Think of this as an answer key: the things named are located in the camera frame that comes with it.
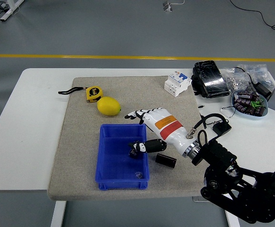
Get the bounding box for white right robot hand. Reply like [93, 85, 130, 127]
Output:
[124, 107, 196, 157]

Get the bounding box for blue plastic box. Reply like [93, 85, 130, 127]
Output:
[95, 123, 150, 191]

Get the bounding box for grey-brown mat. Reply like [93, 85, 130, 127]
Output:
[47, 75, 221, 201]

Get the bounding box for white circuit breaker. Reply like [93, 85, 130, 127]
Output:
[164, 71, 193, 97]

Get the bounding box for yellow lemon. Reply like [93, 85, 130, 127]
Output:
[97, 96, 122, 116]

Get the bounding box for black glossy case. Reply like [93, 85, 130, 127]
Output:
[190, 60, 231, 99]

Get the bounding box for clear bag of nuts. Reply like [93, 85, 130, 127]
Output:
[222, 67, 253, 94]

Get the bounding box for yellow tape measure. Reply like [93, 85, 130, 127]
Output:
[58, 86, 104, 104]

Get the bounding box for dark capacitor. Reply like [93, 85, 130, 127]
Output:
[253, 107, 266, 117]
[236, 91, 253, 99]

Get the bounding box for light blue bowl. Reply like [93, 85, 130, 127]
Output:
[231, 90, 269, 120]

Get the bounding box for green connector pieces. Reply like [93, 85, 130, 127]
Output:
[249, 99, 265, 109]

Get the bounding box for black adapter block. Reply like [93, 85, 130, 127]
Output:
[254, 81, 273, 100]

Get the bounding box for clear bag of small parts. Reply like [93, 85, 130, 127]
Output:
[238, 63, 275, 88]

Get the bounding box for white table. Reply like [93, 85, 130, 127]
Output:
[0, 68, 275, 227]

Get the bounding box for black power adapter with cord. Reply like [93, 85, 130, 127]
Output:
[199, 113, 232, 137]

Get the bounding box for thin wire loop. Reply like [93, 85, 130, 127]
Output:
[221, 106, 237, 118]

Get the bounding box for black floor cable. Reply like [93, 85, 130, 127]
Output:
[229, 0, 275, 35]

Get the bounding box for white furniture frame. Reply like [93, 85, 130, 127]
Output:
[0, 0, 26, 22]

